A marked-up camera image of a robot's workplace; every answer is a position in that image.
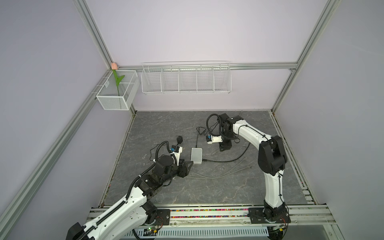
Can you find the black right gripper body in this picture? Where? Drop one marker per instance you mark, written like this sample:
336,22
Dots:
225,143

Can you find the white wire basket long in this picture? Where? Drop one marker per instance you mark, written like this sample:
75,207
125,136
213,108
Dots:
186,77

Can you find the white mesh basket small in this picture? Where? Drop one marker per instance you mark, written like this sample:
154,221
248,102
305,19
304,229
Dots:
108,95

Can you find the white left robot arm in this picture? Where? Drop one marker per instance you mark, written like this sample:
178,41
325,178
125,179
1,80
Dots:
135,208

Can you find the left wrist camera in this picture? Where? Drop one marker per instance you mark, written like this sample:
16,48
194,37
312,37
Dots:
176,153

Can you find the black power adapter small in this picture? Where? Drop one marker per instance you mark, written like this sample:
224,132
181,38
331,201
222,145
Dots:
204,131

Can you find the white network switch box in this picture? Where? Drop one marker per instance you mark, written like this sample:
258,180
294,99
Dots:
197,156

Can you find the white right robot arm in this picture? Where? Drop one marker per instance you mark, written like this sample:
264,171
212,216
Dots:
272,159

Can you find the black power adapter large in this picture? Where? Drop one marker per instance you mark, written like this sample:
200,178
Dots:
179,139

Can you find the artificial pink tulip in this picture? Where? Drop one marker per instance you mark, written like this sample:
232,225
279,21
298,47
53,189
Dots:
118,78

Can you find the front aluminium rail base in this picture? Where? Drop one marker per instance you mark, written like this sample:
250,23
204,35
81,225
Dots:
229,217

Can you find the aluminium frame rail right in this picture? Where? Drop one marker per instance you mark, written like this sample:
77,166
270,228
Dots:
302,180

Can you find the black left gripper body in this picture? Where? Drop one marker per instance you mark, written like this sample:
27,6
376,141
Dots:
182,171

